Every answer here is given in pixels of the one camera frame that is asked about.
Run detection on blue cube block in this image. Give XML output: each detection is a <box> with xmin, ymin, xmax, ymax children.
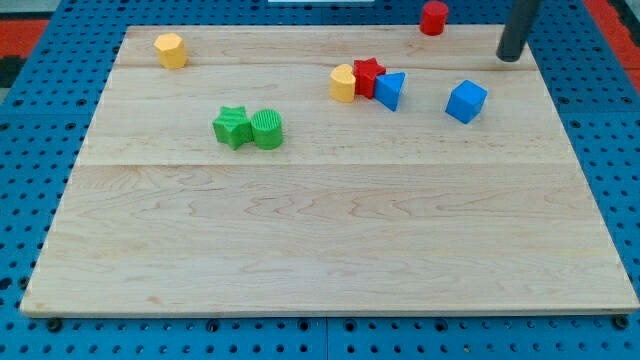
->
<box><xmin>445</xmin><ymin>80</ymin><xmax>488</xmax><ymax>124</ymax></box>

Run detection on green cylinder block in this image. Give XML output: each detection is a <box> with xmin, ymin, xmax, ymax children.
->
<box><xmin>250</xmin><ymin>109</ymin><xmax>283</xmax><ymax>150</ymax></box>

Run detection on light wooden board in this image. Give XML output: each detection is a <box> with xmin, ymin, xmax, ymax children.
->
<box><xmin>21</xmin><ymin>25</ymin><xmax>639</xmax><ymax>318</ymax></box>

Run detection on yellow heart block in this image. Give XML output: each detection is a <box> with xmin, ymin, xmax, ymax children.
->
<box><xmin>329</xmin><ymin>64</ymin><xmax>356</xmax><ymax>103</ymax></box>

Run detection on green star block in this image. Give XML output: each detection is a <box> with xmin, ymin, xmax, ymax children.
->
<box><xmin>212</xmin><ymin>106</ymin><xmax>253</xmax><ymax>150</ymax></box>

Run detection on blue triangle block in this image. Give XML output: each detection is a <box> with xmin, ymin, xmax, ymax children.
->
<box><xmin>374</xmin><ymin>72</ymin><xmax>406</xmax><ymax>111</ymax></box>

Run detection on red star block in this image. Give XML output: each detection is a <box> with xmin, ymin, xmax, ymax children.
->
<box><xmin>353</xmin><ymin>57</ymin><xmax>386</xmax><ymax>99</ymax></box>

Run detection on yellow hexagon block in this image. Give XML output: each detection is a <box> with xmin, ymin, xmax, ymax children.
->
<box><xmin>154</xmin><ymin>33</ymin><xmax>188</xmax><ymax>70</ymax></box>

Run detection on red cylinder block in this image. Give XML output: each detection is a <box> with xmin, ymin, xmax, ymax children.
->
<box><xmin>419</xmin><ymin>0</ymin><xmax>449</xmax><ymax>36</ymax></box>

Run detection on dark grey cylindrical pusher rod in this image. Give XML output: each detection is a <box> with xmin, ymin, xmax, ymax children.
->
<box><xmin>496</xmin><ymin>0</ymin><xmax>542</xmax><ymax>63</ymax></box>

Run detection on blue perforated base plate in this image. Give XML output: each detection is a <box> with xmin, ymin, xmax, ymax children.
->
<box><xmin>1</xmin><ymin>0</ymin><xmax>639</xmax><ymax>359</ymax></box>

